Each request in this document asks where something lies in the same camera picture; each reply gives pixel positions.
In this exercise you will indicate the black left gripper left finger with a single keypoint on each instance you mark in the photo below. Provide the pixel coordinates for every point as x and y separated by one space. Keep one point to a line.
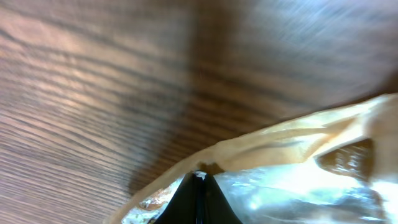
182 207

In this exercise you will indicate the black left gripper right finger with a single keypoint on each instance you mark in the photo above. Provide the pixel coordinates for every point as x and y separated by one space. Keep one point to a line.
216 207

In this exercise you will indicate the brown snack packet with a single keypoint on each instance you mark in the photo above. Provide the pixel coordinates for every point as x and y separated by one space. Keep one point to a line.
333 166

